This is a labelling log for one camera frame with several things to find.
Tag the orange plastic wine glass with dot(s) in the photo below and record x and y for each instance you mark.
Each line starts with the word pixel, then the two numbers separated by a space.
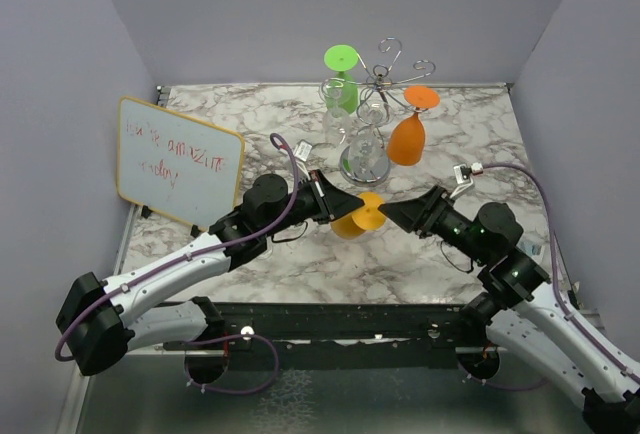
pixel 407 142

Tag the chrome wine glass rack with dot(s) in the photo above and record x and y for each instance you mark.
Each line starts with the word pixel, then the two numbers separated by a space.
pixel 358 103

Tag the green plastic wine glass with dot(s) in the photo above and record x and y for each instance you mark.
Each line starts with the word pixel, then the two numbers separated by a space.
pixel 341 59

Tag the clear wine glass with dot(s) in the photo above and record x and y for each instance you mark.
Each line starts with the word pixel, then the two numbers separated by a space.
pixel 366 148

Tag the small whiteboard yellow frame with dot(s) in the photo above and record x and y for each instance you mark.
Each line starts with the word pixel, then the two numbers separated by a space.
pixel 178 166

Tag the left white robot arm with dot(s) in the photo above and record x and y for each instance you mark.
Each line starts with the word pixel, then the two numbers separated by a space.
pixel 101 320

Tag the clear glass hanging on rack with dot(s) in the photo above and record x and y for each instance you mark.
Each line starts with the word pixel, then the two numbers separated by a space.
pixel 336 119

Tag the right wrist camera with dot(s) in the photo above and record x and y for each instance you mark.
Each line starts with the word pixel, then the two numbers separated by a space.
pixel 464 176

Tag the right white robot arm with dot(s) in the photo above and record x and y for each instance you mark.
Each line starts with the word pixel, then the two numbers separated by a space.
pixel 521 312

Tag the yellow plastic wine glass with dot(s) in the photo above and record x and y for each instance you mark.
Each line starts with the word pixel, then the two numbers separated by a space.
pixel 364 219

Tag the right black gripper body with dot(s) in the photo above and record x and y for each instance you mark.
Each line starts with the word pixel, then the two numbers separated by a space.
pixel 447 222

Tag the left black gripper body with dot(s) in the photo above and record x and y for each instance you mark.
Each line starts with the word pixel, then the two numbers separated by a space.
pixel 308 203

